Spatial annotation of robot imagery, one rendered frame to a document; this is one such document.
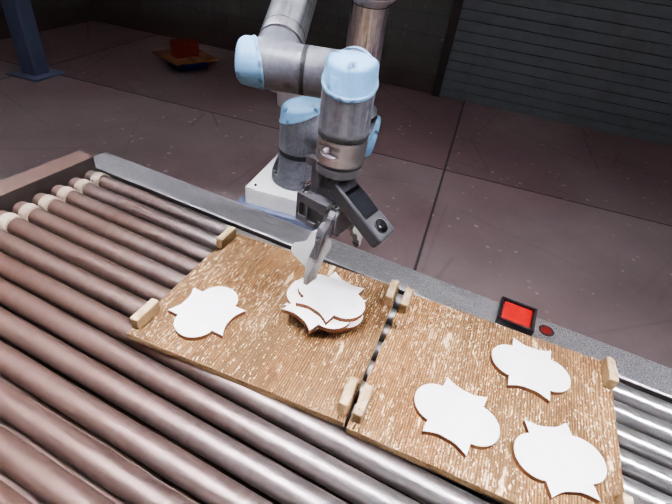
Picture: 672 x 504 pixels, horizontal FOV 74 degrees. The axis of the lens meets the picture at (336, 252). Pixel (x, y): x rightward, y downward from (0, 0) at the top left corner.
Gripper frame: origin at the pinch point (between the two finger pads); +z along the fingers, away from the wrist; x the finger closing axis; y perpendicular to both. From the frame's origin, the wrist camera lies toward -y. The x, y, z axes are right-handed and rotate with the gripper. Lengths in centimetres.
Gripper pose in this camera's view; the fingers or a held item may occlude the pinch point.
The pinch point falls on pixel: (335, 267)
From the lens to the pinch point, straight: 79.5
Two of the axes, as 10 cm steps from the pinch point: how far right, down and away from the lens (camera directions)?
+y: -7.9, -4.4, 4.2
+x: -6.0, 4.4, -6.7
